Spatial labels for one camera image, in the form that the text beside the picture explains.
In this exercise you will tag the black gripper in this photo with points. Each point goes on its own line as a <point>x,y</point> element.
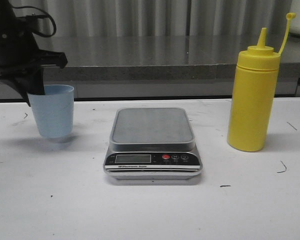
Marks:
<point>19,51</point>

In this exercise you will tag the light blue plastic cup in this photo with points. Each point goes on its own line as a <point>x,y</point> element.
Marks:
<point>54,111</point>

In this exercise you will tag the yellow squeeze bottle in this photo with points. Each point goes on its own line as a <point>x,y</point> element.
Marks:
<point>255,82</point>

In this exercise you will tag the silver electronic kitchen scale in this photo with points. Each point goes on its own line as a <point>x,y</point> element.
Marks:
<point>152,143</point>

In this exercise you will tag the grey stone counter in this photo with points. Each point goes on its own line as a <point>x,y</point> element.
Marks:
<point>147,67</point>

